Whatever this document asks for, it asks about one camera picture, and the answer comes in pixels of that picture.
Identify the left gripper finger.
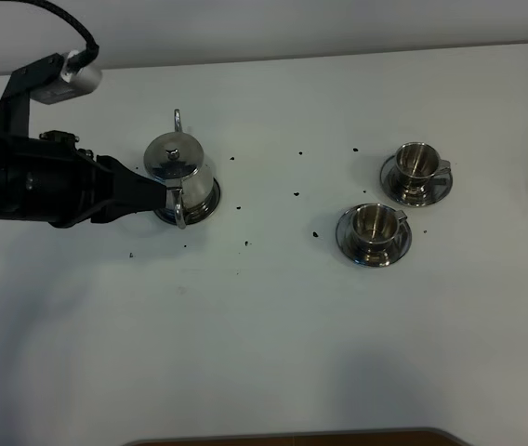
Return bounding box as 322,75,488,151
96,155,166,223

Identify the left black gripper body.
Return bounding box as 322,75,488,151
39,130,114,228

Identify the stainless steel teapot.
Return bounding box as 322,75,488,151
143,109,216,230

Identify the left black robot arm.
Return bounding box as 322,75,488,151
0,131,167,229

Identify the round steel teapot trivet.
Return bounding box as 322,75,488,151
153,179,221,226

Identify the near steel saucer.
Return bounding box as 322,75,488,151
335,204,412,268

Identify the steel saucer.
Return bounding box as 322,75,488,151
335,204,412,268
379,155,454,207

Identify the near steel teacup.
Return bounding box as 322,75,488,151
347,203,407,254

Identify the steel teacup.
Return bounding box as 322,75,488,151
395,142,451,194
347,203,407,254

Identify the far steel teacup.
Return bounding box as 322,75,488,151
395,142,451,194

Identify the far steel saucer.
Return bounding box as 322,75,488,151
379,155,454,207

